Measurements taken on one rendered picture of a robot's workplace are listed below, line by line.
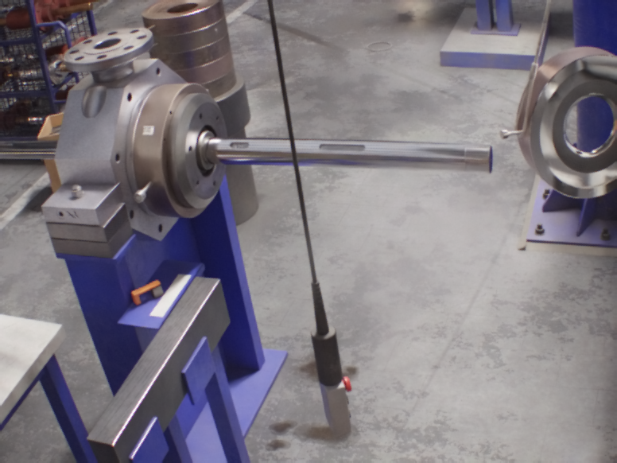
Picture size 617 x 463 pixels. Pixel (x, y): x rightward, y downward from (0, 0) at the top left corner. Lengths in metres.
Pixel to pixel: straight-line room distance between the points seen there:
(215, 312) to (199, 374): 0.18
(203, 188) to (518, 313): 1.50
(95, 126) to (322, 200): 2.12
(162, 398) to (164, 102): 0.78
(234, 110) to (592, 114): 1.58
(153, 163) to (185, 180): 0.10
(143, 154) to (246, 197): 1.91
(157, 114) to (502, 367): 1.58
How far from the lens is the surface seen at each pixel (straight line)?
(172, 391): 2.07
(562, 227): 3.86
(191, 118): 2.32
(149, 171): 2.29
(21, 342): 2.25
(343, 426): 1.69
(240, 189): 4.12
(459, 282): 3.60
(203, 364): 2.18
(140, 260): 2.66
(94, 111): 2.36
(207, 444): 3.02
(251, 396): 3.16
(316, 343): 1.56
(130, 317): 2.32
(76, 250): 2.32
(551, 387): 3.10
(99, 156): 2.28
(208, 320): 2.21
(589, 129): 3.75
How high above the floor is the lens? 2.11
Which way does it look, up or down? 31 degrees down
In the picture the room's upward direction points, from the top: 9 degrees counter-clockwise
